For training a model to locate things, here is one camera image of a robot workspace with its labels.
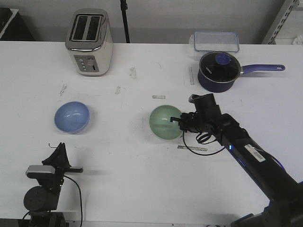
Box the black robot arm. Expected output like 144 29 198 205
23 142 83 227
170 94 303 227

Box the dark blue saucepan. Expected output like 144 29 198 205
197 51 285 93

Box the glass lid with blue knob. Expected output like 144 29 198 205
199 51 240 83

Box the blue bowl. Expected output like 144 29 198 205
54 101 90 134

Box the white slotted shelf upright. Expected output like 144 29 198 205
261 0 303 45

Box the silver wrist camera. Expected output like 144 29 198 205
26 165 55 179
188 94 201 104

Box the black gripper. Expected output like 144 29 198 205
170 93 222 133
39 142 83 187

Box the clear plastic food container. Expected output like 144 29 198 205
188 31 240 53

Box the green bowl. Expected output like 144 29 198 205
149 105 182 140

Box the black tripod pole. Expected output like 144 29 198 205
120 0 130 43

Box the cream and chrome toaster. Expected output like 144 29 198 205
65 8 113 77

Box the black box at left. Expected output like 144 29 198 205
0 8 35 41

